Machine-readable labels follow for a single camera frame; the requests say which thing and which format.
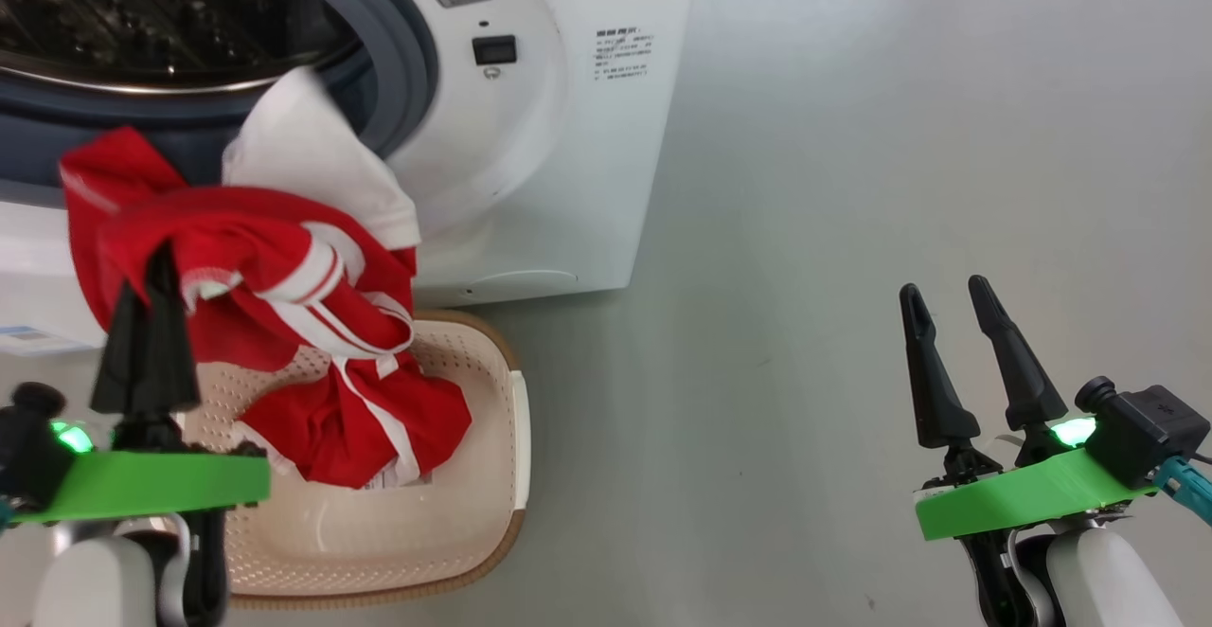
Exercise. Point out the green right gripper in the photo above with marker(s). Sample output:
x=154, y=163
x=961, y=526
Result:
x=1023, y=494

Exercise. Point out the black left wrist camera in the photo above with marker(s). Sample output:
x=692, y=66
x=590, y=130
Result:
x=28, y=456

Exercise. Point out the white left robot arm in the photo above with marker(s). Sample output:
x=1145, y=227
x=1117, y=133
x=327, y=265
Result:
x=95, y=580

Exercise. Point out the round white filter cover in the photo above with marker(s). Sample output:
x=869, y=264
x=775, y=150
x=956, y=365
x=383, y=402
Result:
x=521, y=284

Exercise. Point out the steel washer drum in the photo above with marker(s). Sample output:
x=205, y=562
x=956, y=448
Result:
x=142, y=11

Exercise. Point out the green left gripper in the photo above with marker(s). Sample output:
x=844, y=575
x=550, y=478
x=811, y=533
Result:
x=151, y=480

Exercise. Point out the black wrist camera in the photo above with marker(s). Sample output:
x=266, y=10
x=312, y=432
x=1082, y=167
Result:
x=28, y=456
x=1150, y=428

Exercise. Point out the cream basket with brown rim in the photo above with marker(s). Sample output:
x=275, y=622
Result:
x=454, y=438

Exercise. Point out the blue energy label sticker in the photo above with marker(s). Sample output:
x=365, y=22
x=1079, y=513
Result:
x=43, y=340

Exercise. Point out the white front-load washing machine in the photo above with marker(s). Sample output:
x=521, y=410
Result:
x=568, y=182

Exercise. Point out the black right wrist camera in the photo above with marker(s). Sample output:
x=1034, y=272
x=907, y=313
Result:
x=1150, y=428

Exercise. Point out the black door latch socket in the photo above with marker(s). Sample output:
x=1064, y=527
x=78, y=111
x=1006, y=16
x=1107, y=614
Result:
x=494, y=50

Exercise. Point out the red and white garment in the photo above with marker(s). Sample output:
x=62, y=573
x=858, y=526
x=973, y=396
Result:
x=237, y=229

